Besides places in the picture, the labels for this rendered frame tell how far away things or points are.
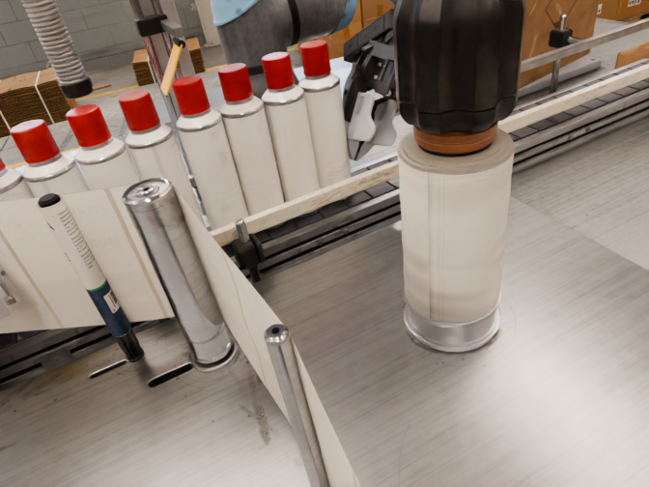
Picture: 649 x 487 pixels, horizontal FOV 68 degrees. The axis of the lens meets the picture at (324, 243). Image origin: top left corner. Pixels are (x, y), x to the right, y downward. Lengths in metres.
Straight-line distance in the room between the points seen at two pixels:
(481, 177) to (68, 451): 0.40
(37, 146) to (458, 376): 0.45
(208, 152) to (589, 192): 0.53
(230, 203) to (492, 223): 0.33
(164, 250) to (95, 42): 5.69
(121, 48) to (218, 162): 5.49
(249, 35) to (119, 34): 5.14
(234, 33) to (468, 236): 0.64
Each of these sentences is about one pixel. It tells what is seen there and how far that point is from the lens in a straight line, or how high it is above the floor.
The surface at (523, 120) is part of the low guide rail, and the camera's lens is 0.81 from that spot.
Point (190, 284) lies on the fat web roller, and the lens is 0.41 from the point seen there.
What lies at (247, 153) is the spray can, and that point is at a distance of 0.58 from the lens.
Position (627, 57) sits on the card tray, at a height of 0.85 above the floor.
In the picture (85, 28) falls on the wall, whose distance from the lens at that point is 6.03.
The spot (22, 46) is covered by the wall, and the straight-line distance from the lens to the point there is 6.16.
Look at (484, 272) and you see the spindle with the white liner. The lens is 0.41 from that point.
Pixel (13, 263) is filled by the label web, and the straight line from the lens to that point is 0.51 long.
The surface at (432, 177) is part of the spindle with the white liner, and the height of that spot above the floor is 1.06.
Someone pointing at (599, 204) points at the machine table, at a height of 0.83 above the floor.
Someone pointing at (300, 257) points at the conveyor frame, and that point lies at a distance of 0.64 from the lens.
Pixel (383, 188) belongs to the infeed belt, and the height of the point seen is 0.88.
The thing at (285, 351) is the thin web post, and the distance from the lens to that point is 0.23.
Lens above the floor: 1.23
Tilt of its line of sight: 36 degrees down
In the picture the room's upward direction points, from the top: 10 degrees counter-clockwise
